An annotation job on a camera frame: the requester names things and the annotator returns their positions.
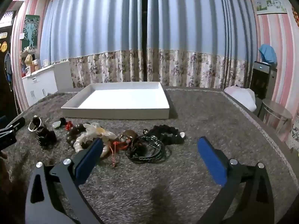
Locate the wall calendar picture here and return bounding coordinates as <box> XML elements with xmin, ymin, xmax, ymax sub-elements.
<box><xmin>253</xmin><ymin>0</ymin><xmax>288</xmax><ymax>16</ymax></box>

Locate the brown wooden bead bracelet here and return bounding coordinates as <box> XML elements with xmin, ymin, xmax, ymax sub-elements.
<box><xmin>66</xmin><ymin>123</ymin><xmax>94</xmax><ymax>148</ymax></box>

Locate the black bead necklace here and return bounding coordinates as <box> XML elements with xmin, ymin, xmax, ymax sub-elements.
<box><xmin>149</xmin><ymin>125</ymin><xmax>187</xmax><ymax>145</ymax></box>

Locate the white plastic bag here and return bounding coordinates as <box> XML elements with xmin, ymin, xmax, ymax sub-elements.
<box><xmin>224</xmin><ymin>85</ymin><xmax>257</xmax><ymax>112</ymax></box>

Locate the white shell flower bracelet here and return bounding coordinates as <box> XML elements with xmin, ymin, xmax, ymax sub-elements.
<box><xmin>73</xmin><ymin>122</ymin><xmax>117</xmax><ymax>157</ymax></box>

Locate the round metal stool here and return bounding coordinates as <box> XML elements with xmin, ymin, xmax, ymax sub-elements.
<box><xmin>262</xmin><ymin>98</ymin><xmax>293</xmax><ymax>143</ymax></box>

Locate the white shallow tray box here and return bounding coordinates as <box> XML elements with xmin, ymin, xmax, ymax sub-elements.
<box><xmin>61</xmin><ymin>82</ymin><xmax>170</xmax><ymax>120</ymax></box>

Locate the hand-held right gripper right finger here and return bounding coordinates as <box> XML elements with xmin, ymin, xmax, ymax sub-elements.
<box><xmin>196</xmin><ymin>136</ymin><xmax>274</xmax><ymax>224</ymax></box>

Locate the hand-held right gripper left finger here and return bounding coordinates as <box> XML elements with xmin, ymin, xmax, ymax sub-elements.
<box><xmin>25</xmin><ymin>138</ymin><xmax>104</xmax><ymax>224</ymax></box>

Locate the silver bangle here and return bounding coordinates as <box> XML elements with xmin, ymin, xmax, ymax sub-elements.
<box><xmin>28</xmin><ymin>115</ymin><xmax>43</xmax><ymax>132</ymax></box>

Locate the red tassel cord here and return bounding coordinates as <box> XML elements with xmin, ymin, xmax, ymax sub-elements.
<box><xmin>109</xmin><ymin>140</ymin><xmax>129</xmax><ymax>168</ymax></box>

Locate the brown oval pendant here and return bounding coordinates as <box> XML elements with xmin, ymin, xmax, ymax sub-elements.
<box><xmin>121</xmin><ymin>129</ymin><xmax>139</xmax><ymax>144</ymax></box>

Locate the green wall poster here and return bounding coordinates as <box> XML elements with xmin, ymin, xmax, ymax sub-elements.
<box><xmin>22</xmin><ymin>14</ymin><xmax>41</xmax><ymax>52</ymax></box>

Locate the blue hanging strap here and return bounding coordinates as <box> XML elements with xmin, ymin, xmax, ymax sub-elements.
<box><xmin>4</xmin><ymin>52</ymin><xmax>14</xmax><ymax>92</ymax></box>

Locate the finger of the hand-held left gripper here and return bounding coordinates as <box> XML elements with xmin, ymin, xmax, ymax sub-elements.
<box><xmin>0</xmin><ymin>117</ymin><xmax>26</xmax><ymax>133</ymax></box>
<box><xmin>0</xmin><ymin>131</ymin><xmax>17</xmax><ymax>150</ymax></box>

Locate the black water dispenser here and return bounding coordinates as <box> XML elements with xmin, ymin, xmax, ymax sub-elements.
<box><xmin>249</xmin><ymin>61</ymin><xmax>278</xmax><ymax>100</ymax></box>

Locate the blue cloth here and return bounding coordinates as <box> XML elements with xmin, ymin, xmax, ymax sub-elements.
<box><xmin>258</xmin><ymin>44</ymin><xmax>278</xmax><ymax>63</ymax></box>

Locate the grey fluffy mat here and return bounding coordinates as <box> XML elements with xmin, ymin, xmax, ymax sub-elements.
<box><xmin>0</xmin><ymin>88</ymin><xmax>299</xmax><ymax>224</ymax></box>

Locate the white cabinet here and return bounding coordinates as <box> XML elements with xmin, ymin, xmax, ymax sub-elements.
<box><xmin>22</xmin><ymin>61</ymin><xmax>75</xmax><ymax>107</ymax></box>

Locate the black chunky bead bracelet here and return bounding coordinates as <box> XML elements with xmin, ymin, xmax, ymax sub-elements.
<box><xmin>36</xmin><ymin>126</ymin><xmax>57</xmax><ymax>147</ymax></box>

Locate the black door with stickers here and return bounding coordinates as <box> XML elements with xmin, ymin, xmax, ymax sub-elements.
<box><xmin>0</xmin><ymin>1</ymin><xmax>25</xmax><ymax>122</ymax></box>

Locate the black braided leather bracelet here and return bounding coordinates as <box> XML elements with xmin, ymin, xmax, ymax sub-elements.
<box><xmin>125</xmin><ymin>135</ymin><xmax>171</xmax><ymax>164</ymax></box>

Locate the blue floral curtain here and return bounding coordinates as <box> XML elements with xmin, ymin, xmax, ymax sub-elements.
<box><xmin>146</xmin><ymin>0</ymin><xmax>257</xmax><ymax>89</ymax></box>
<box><xmin>39</xmin><ymin>0</ymin><xmax>147</xmax><ymax>89</ymax></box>

